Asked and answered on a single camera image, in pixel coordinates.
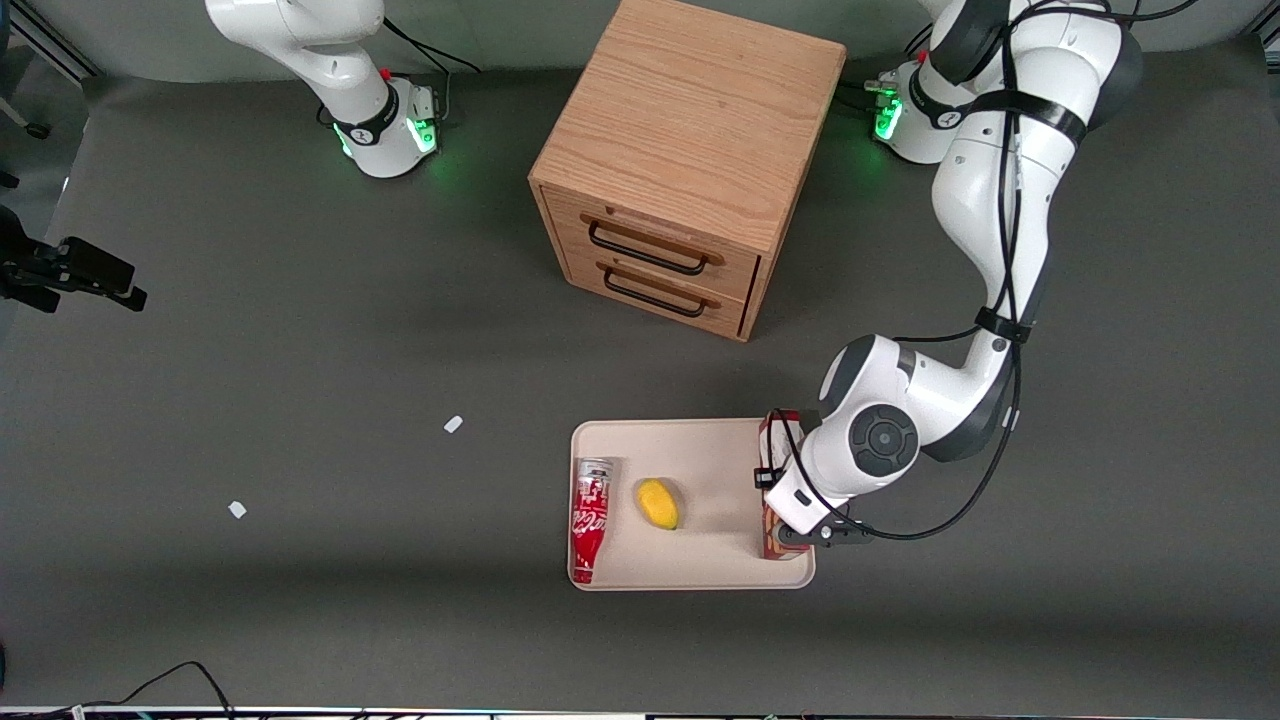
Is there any beige plastic tray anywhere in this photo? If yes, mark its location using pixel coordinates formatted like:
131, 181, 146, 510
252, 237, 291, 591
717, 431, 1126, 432
568, 417, 817, 592

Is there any aluminium frame rail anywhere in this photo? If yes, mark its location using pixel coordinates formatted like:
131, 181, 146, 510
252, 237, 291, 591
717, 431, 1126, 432
5, 0, 103, 81

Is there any wooden drawer front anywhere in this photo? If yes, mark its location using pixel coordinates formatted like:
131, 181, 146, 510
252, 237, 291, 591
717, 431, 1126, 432
562, 248, 753, 337
546, 185, 763, 301

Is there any yellow mango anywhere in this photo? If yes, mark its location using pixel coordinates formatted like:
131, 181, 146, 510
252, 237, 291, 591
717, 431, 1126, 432
636, 478, 681, 532

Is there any black stand leg with caster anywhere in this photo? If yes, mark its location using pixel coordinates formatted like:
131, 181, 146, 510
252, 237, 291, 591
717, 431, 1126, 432
0, 95, 53, 142

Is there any black right arm base cable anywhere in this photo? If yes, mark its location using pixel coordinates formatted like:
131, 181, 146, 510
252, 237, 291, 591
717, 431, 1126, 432
383, 17, 482, 76

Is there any wooden drawer cabinet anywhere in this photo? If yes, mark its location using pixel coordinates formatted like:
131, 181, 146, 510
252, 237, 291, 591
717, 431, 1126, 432
528, 0, 848, 343

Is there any red cola can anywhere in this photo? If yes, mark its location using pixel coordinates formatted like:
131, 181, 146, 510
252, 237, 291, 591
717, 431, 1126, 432
570, 457, 613, 585

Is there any black metal drawer handle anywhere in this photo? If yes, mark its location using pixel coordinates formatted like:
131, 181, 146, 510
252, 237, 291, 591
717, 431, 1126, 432
601, 262, 722, 320
587, 215, 725, 277

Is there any black left arm base cable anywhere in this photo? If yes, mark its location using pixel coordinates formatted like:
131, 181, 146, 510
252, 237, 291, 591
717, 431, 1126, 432
838, 28, 936, 113

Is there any red cookie box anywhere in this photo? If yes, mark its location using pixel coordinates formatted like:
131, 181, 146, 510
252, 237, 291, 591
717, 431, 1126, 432
755, 408, 813, 562

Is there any black cable at table edge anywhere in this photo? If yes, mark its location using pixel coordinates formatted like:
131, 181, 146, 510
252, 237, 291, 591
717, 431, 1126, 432
0, 660, 237, 717

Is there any black arm base cable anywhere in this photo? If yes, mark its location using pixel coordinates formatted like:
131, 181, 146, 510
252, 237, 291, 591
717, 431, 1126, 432
838, 28, 936, 113
383, 17, 482, 76

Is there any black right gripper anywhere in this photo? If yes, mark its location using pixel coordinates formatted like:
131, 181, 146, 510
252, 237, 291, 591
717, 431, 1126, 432
0, 205, 148, 313

